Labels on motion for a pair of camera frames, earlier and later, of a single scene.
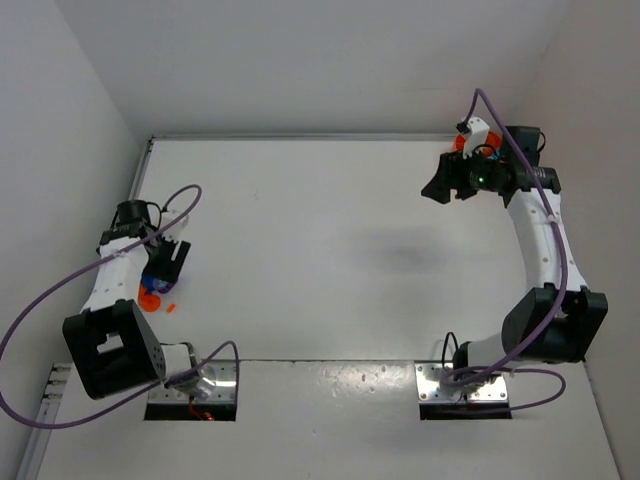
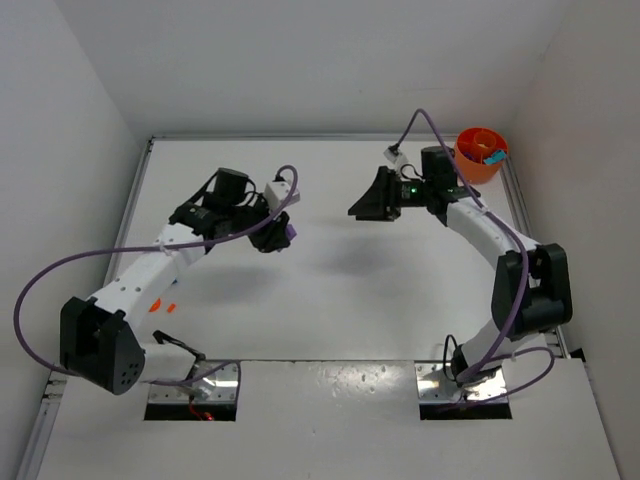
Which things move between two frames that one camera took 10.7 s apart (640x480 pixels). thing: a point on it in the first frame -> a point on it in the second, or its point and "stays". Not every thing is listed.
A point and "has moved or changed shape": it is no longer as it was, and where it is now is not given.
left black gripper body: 167,261 -> 267,232
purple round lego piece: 164,286 has moved or changed shape
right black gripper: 455,173 -> 391,193
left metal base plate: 215,384 stays
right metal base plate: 434,383 stays
